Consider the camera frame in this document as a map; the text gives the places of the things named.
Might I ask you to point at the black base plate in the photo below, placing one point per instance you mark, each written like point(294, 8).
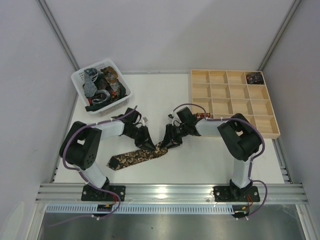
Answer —
point(90, 194)
point(227, 193)

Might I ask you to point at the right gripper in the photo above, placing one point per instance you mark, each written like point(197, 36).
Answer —
point(172, 134)

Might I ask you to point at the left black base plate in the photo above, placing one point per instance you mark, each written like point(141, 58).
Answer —
point(90, 194)

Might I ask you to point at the white plastic basket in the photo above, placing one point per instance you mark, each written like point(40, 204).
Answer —
point(78, 80)

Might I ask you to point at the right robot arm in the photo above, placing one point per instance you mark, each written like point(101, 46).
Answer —
point(240, 137)

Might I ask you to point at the white slotted cable duct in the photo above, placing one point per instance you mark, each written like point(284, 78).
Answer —
point(94, 208)

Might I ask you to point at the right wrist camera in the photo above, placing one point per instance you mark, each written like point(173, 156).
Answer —
point(182, 116)

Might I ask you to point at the brown orange patterned tie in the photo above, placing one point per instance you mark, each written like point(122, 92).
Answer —
point(112, 77)

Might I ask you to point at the grey patterned tie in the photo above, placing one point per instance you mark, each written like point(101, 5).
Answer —
point(96, 87)

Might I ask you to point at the brown floral tie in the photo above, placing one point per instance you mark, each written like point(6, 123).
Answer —
point(128, 159)

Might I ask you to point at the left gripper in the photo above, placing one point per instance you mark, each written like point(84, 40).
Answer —
point(141, 136)

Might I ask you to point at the dark green tie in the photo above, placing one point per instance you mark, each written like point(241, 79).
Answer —
point(96, 107)

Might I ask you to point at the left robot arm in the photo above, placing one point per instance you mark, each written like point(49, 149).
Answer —
point(80, 147)

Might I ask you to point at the wooden compartment tray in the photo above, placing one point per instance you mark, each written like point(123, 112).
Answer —
point(223, 93)

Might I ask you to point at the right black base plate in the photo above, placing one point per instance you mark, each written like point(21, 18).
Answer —
point(227, 193)

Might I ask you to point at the rolled dark floral tie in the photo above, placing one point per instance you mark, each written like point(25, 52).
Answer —
point(255, 78)

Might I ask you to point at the rolled red patterned tie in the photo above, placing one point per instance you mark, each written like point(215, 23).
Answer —
point(203, 115)

